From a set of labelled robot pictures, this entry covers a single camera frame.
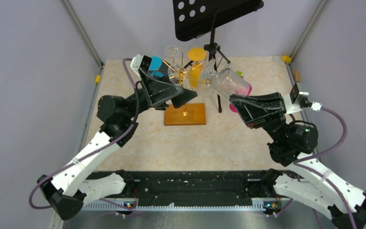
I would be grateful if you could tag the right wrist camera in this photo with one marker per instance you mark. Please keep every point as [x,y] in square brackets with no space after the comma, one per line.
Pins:
[297,100]

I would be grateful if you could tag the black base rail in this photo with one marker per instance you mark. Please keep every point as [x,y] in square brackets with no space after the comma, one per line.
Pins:
[191,191]

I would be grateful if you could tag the yellow plastic wine glass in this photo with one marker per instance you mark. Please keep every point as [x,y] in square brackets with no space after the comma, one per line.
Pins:
[197,55]

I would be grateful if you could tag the gold wine glass rack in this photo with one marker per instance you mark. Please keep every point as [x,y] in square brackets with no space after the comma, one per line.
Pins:
[188,114]

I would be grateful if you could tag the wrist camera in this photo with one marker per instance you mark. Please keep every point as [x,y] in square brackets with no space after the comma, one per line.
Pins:
[140,61]
[297,100]

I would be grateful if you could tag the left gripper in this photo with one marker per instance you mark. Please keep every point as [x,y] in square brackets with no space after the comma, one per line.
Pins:
[157,91]

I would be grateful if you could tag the black music stand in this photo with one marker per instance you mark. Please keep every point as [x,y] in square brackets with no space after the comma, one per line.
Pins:
[195,18]

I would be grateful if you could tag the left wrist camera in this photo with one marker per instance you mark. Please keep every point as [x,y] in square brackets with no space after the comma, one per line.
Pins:
[140,61]

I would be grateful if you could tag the yellow corner clip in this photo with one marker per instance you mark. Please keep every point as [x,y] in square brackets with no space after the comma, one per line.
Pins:
[286,59]

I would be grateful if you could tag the pink plastic wine glass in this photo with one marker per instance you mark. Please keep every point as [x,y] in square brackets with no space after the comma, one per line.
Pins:
[241,91]

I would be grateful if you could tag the clear wine glass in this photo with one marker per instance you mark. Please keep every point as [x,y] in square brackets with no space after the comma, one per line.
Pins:
[176,55]
[226,81]
[206,77]

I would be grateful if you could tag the clear back wine glass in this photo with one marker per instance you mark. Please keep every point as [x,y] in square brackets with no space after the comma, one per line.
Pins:
[176,55]

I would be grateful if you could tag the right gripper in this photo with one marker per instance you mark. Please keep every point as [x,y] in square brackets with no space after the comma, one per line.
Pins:
[253,108]

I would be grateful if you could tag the colourful toy train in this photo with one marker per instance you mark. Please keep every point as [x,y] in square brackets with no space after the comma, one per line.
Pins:
[239,73]

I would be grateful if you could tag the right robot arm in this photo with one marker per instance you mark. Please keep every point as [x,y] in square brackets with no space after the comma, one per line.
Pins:
[292,146]

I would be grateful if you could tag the clear front wine glass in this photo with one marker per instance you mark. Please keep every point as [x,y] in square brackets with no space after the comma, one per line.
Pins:
[226,81]

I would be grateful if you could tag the yellow left edge clip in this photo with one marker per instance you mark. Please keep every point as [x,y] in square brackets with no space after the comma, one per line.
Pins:
[97,79]

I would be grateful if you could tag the blue plastic wine glass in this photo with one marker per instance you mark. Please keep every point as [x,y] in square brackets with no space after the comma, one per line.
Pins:
[154,67]

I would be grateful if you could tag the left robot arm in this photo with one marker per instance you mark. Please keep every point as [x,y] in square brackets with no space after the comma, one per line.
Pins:
[70,189]

